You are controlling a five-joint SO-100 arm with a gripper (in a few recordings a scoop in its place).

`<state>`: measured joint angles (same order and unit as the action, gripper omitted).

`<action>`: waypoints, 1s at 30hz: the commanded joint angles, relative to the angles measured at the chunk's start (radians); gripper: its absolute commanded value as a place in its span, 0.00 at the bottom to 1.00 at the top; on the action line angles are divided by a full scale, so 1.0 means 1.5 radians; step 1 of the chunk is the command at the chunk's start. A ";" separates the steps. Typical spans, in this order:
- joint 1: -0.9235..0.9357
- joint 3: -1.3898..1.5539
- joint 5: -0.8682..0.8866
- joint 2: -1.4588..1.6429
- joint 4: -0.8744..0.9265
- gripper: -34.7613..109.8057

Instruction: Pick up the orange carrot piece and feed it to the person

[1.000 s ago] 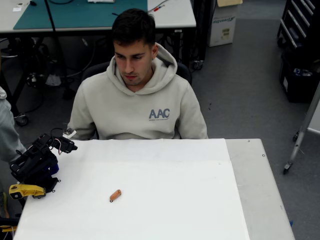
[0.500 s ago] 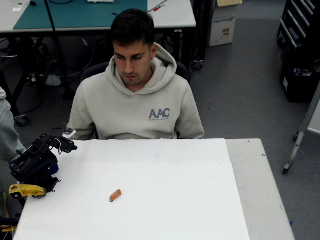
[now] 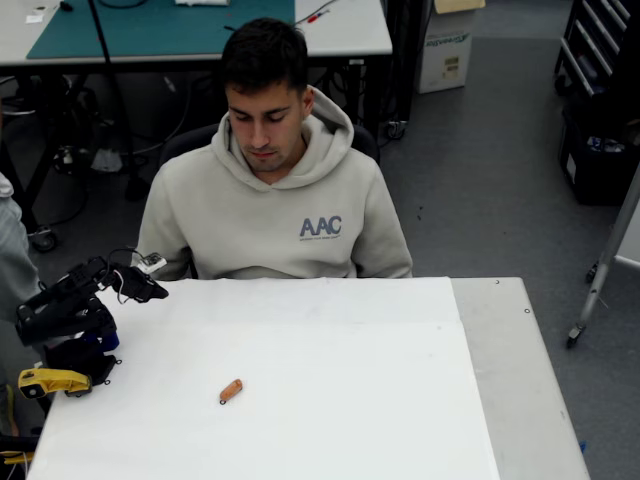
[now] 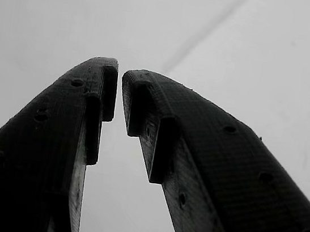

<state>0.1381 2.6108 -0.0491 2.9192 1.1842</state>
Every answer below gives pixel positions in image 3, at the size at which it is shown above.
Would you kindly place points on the black office chair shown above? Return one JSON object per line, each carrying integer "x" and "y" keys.
{"x": 185, "y": 140}

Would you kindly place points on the seated man in beige hoodie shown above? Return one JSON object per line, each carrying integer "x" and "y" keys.
{"x": 260, "y": 215}

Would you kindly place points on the green cutting mat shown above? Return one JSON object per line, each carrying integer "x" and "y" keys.
{"x": 165, "y": 27}

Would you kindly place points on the black drawer cart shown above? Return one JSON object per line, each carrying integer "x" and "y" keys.
{"x": 595, "y": 45}

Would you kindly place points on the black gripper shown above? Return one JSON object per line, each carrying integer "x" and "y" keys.
{"x": 142, "y": 288}

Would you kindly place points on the white cardboard box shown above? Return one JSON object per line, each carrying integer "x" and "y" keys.
{"x": 447, "y": 55}

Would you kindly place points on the black stand pole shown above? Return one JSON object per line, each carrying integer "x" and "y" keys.
{"x": 117, "y": 95}

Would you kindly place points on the black storage bin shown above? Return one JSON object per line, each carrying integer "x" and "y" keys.
{"x": 595, "y": 170}

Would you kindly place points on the white workbench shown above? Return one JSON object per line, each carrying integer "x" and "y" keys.
{"x": 350, "y": 35}

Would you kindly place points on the grey caster wheel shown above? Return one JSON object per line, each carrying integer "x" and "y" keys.
{"x": 44, "y": 241}

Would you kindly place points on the red screwdriver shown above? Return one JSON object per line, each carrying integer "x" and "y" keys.
{"x": 315, "y": 18}

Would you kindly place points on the grey metal stand leg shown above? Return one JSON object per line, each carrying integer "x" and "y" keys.
{"x": 607, "y": 255}

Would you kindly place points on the white table sheet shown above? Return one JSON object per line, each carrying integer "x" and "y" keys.
{"x": 325, "y": 375}

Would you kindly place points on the workbench caster wheel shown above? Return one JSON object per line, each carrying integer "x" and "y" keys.
{"x": 396, "y": 131}

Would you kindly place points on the small white camera board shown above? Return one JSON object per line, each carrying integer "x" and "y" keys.
{"x": 152, "y": 262}

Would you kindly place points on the orange food piece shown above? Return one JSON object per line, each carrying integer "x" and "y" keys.
{"x": 231, "y": 389}

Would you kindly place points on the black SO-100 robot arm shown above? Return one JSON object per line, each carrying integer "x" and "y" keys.
{"x": 60, "y": 305}

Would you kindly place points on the standing person in grey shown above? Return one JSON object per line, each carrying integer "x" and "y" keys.
{"x": 12, "y": 260}

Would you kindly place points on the yellow clamp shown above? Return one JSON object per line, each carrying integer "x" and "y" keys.
{"x": 52, "y": 381}

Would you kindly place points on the yellow black hand tool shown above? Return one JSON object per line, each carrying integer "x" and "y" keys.
{"x": 15, "y": 456}

